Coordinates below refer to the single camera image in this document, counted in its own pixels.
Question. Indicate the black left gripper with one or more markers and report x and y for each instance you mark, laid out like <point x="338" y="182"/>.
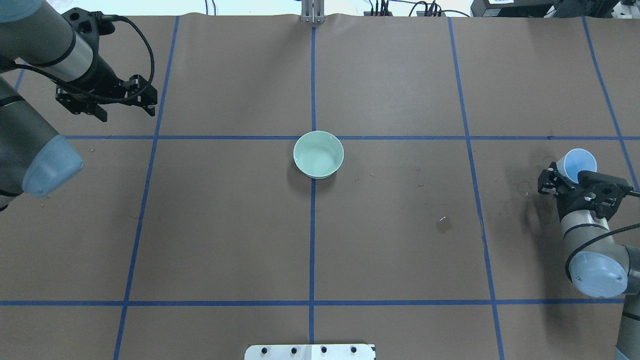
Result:
<point x="103" y="75"/>

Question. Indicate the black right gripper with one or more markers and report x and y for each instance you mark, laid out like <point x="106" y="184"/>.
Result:
<point x="573" y="198"/>

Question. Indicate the light blue plastic cup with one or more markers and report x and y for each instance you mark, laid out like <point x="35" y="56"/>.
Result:
<point x="576" y="161"/>

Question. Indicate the mint green ceramic bowl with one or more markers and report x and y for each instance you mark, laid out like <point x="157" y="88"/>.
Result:
<point x="318" y="154"/>

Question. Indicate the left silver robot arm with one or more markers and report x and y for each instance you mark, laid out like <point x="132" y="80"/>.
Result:
<point x="62" y="48"/>

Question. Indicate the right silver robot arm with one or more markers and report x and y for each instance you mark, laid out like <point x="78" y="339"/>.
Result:
<point x="596" y="265"/>

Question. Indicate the black box with label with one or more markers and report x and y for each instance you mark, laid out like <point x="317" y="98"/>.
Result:
<point x="510" y="8"/>

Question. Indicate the black orange usb hub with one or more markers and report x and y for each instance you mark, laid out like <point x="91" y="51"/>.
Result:
<point x="378" y="9"/>

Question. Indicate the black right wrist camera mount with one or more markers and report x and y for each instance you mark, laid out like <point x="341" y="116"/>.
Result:
<point x="600" y="183"/>

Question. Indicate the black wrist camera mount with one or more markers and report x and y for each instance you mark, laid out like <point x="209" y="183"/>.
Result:
<point x="600" y="183"/>
<point x="90" y="22"/>

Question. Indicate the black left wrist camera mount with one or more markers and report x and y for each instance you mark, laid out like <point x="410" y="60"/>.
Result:
<point x="90" y="22"/>

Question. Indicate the aluminium frame post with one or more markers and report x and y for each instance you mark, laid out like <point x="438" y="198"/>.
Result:
<point x="312" y="12"/>

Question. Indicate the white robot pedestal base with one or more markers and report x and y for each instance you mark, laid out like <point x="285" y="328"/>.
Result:
<point x="336" y="351"/>

